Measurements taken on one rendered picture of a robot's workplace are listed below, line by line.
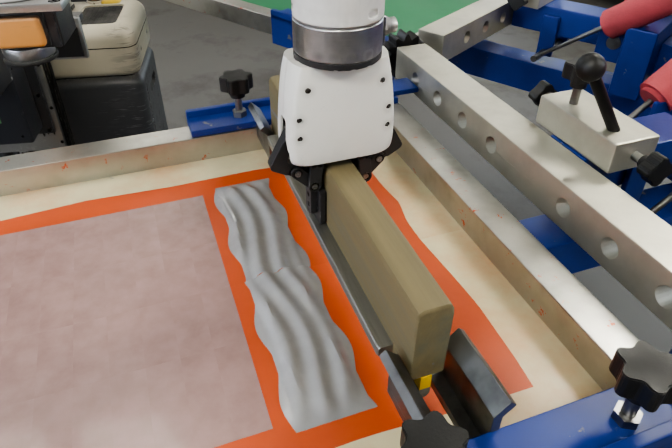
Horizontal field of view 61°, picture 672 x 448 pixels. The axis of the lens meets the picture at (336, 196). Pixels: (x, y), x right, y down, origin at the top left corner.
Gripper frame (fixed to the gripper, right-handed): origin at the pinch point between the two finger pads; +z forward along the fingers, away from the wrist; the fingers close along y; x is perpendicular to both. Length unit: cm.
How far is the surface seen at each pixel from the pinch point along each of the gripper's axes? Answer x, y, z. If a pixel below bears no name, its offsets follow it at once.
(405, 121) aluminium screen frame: -19.7, -17.5, 4.8
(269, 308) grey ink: 5.6, 8.7, 7.4
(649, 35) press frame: -24, -62, -1
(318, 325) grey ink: 8.9, 4.9, 7.8
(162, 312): 1.8, 18.5, 8.3
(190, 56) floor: -307, -16, 107
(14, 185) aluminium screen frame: -24.9, 33.4, 7.4
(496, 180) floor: -123, -118, 104
